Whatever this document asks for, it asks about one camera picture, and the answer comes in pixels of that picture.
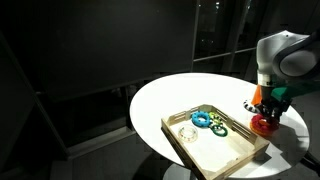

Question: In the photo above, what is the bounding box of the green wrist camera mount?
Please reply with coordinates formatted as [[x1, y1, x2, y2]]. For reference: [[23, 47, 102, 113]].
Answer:
[[270, 81, 320, 102]]

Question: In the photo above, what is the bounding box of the round table base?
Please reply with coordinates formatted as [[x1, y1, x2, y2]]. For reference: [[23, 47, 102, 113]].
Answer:
[[162, 162, 194, 180]]

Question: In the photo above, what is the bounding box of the clear transparent ring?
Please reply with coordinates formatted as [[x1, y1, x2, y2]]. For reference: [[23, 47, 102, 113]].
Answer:
[[177, 124, 199, 144]]

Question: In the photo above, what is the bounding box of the blue knobbed ring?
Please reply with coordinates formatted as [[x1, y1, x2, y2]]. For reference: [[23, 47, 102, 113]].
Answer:
[[191, 110, 212, 128]]

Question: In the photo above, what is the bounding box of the red knobbed ring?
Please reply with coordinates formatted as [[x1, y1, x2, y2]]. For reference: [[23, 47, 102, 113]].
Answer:
[[250, 113, 280, 132]]

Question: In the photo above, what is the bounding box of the light wooden tray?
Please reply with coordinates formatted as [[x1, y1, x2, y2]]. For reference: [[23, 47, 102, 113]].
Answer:
[[160, 103, 270, 180]]

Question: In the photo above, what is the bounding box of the dark green ring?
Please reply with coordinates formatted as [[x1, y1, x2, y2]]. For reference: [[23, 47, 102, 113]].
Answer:
[[210, 123, 229, 138]]

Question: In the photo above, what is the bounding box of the metal window frame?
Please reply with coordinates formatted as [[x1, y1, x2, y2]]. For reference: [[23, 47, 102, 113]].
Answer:
[[190, 0, 263, 73]]

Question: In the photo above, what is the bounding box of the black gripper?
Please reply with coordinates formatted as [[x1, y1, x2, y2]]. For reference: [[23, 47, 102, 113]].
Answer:
[[255, 85, 292, 122]]

